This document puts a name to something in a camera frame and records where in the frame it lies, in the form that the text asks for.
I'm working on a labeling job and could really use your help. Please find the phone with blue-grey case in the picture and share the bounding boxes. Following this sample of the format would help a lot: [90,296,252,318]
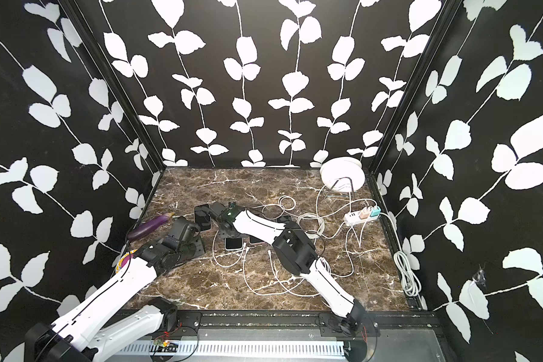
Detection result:
[194,204,212,232]

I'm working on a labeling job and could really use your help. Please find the white charging cable pink phone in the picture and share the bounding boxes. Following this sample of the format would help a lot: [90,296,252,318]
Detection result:
[211,230,247,268]

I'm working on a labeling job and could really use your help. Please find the phone with white case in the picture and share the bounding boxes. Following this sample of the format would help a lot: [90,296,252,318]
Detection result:
[224,238,244,251]

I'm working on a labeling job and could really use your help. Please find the phone with pink case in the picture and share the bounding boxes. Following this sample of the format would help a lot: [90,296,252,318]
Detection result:
[249,235,265,246]

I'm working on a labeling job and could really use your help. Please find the phone with mint case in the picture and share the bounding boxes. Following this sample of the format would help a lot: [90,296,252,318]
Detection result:
[275,215,293,223]

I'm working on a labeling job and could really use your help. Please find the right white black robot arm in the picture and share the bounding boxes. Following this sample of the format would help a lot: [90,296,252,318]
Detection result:
[202,202,367,336]

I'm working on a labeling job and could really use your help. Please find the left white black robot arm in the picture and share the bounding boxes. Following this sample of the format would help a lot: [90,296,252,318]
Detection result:
[24,217,205,361]

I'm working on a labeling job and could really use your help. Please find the purple eggplant toy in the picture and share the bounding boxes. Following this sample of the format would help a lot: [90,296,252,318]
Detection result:
[126,213,174,241]

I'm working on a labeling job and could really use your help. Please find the white round plate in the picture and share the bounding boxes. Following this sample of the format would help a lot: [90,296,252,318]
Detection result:
[320,157,366,193]

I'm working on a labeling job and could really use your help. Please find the white power strip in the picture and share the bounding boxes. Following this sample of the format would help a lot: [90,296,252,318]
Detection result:
[343,206,381,227]

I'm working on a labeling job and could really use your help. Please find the white cable blue-grey phone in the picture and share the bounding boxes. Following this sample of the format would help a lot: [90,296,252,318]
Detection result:
[253,195,297,220]

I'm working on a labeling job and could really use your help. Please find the coiled white charging cable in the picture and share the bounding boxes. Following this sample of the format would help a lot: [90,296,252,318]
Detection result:
[296,211,326,240]

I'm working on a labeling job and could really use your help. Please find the white perforated cable duct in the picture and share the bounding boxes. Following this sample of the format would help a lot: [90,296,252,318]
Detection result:
[116,340,345,358]

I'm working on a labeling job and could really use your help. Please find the coiled white power cord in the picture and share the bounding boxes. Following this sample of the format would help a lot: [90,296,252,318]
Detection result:
[392,249,422,297]

